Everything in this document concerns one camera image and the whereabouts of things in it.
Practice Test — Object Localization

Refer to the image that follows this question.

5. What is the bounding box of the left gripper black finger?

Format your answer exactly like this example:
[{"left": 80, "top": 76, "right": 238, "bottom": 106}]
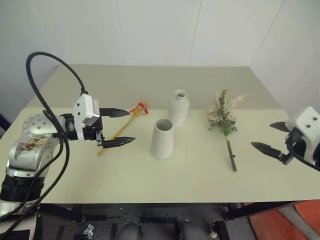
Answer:
[
  {"left": 100, "top": 107, "right": 131, "bottom": 119},
  {"left": 102, "top": 136, "right": 137, "bottom": 149}
]

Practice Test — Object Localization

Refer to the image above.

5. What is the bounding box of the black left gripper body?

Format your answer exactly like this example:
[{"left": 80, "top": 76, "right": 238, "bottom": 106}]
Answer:
[{"left": 82, "top": 107, "right": 106, "bottom": 149}]

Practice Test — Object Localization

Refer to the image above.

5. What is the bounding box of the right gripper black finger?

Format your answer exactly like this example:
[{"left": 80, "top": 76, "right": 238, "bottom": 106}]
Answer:
[
  {"left": 250, "top": 141, "right": 288, "bottom": 161},
  {"left": 269, "top": 121, "right": 291, "bottom": 133}
]

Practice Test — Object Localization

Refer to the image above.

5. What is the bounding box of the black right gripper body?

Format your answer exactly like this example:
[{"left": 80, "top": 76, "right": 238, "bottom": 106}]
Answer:
[{"left": 279, "top": 127, "right": 320, "bottom": 172}]

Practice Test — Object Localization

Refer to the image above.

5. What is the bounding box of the white ceramic conical vase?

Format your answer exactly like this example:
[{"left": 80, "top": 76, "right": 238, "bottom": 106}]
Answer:
[{"left": 150, "top": 118, "right": 175, "bottom": 160}]

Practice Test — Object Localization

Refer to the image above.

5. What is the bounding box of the white ceramic bottle vase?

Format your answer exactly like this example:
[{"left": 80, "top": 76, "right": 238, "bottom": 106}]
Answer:
[{"left": 167, "top": 88, "right": 190, "bottom": 128}]

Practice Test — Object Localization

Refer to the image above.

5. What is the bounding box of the red berry yellow stem sprig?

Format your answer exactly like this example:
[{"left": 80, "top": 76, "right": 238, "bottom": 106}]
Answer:
[{"left": 97, "top": 100, "right": 150, "bottom": 157}]

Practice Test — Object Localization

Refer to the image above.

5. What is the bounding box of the dried green beige flower bouquet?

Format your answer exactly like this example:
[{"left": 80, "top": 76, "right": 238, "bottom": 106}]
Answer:
[{"left": 206, "top": 89, "right": 250, "bottom": 173}]

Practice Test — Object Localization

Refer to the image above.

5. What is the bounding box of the dark rounded shape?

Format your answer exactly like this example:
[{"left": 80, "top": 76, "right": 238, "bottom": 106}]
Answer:
[{"left": 119, "top": 221, "right": 143, "bottom": 240}]

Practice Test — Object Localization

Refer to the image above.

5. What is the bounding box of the silver caster wheel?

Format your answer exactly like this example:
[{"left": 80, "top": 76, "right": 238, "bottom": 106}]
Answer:
[
  {"left": 83, "top": 224, "right": 96, "bottom": 237},
  {"left": 209, "top": 219, "right": 218, "bottom": 238}
]

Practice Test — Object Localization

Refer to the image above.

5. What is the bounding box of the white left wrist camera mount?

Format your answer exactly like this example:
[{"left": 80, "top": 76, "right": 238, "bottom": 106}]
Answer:
[{"left": 73, "top": 93, "right": 101, "bottom": 145}]

